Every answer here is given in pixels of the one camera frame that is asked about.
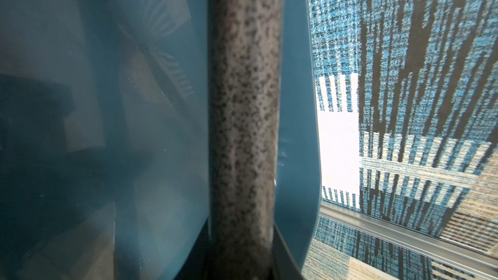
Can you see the grey hoe red grip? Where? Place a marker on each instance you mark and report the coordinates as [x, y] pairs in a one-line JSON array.
[[244, 79]]

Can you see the teal plastic storage box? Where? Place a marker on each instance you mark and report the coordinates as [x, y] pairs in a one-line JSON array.
[[105, 141]]

